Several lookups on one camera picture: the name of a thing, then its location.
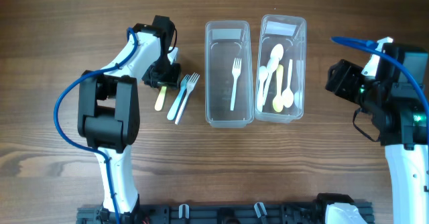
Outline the white long plastic fork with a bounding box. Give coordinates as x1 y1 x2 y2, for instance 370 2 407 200
175 72 200 125

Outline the cream yellow plastic fork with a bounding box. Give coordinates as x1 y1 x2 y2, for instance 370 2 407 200
154 86 167 111

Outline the light blue plastic fork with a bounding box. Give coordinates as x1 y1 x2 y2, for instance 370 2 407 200
167 74 190 121

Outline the white spoon bowl down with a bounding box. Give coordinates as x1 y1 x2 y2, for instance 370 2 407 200
282 59 294 108

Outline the clear plastic container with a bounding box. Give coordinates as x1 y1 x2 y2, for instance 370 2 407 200
204 20 255 128
255 15 307 123

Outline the yellow plastic spoon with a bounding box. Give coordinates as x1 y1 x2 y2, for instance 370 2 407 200
272 64 284 113

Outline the white spoon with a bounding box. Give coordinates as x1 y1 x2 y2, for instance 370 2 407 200
257 66 268 112
263 57 280 105
262 44 285 106

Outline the small white plastic fork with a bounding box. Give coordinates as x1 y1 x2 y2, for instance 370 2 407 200
230 58 242 111

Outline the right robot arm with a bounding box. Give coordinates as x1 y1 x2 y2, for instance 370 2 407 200
325 42 428 223

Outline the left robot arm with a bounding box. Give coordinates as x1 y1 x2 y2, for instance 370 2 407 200
77 15 181 223

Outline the blue left cable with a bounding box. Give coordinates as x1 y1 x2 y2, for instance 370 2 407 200
53 27 140 224

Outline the blue cable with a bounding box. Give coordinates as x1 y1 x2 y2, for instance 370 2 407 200
330 36 429 141
53 27 140 224

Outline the blue right cable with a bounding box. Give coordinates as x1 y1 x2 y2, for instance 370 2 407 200
330 36 429 141

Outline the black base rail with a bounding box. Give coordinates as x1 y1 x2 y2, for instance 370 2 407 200
76 200 375 224

